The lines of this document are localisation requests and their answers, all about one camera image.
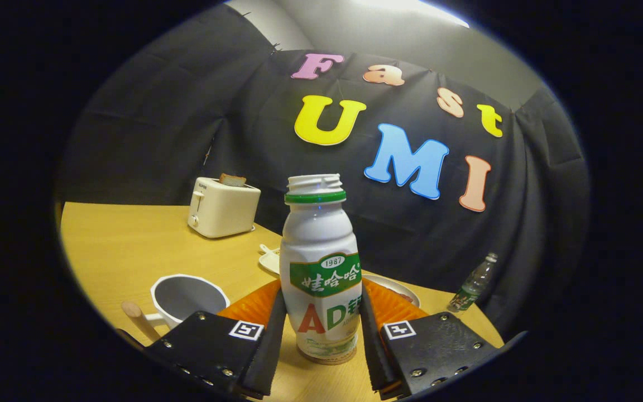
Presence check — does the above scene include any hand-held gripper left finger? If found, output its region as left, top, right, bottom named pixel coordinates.
left=146, top=279, right=287, bottom=400

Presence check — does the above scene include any black backdrop cloth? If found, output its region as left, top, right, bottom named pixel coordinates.
left=56, top=3, right=590, bottom=341

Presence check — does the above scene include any white divided snack tray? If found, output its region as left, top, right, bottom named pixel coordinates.
left=258, top=243, right=281, bottom=275

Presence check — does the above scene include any clear plastic water bottle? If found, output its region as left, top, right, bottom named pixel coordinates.
left=447, top=252, right=498, bottom=313

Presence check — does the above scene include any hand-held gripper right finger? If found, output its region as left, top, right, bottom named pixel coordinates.
left=359, top=277, right=503, bottom=400

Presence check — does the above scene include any white toaster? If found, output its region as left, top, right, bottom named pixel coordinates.
left=188, top=177, right=261, bottom=239

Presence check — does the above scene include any wooden table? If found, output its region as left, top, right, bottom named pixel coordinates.
left=59, top=202, right=505, bottom=402

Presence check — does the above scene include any white cup with wooden handle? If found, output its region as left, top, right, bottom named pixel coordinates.
left=121, top=274, right=231, bottom=342

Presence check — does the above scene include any white round plate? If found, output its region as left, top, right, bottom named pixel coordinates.
left=362, top=274, right=421, bottom=308

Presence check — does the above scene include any white juice bottle green label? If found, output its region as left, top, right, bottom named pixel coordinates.
left=280, top=174, right=363, bottom=361

